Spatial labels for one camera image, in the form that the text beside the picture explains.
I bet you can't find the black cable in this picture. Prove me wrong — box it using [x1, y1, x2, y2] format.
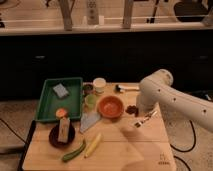
[170, 119, 198, 154]

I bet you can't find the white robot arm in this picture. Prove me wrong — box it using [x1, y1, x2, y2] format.
[136, 69, 213, 132]

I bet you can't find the green plastic tray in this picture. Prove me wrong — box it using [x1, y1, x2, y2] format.
[35, 77, 83, 123]

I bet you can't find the dark round plate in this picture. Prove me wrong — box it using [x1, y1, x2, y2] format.
[49, 125, 75, 148]

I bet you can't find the green cucumber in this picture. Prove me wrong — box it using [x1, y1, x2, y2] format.
[62, 139, 86, 162]

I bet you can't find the grey blue cloth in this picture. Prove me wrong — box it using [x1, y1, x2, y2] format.
[79, 113, 101, 133]

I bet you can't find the red orange bowl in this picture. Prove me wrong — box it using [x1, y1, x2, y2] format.
[97, 96, 124, 119]

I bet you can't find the metal fork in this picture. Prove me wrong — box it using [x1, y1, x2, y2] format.
[134, 111, 157, 128]

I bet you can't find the yellow banana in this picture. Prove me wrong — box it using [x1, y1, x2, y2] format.
[84, 133, 102, 158]

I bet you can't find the beige box on plate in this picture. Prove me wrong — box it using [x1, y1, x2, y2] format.
[58, 117, 70, 143]

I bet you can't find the light green cup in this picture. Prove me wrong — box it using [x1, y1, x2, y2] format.
[85, 94, 97, 109]

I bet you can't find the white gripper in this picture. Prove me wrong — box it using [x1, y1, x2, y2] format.
[136, 96, 156, 116]

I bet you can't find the blue grey sponge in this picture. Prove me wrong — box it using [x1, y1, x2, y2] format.
[53, 84, 69, 98]

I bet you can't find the small dark bowl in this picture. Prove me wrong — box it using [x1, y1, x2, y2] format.
[83, 84, 94, 95]

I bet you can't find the dark purple grape bunch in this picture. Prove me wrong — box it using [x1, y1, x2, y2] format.
[125, 105, 139, 116]

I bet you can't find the orange fruit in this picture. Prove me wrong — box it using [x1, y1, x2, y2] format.
[55, 108, 68, 119]

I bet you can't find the white cup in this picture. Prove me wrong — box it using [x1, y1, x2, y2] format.
[93, 78, 106, 93]

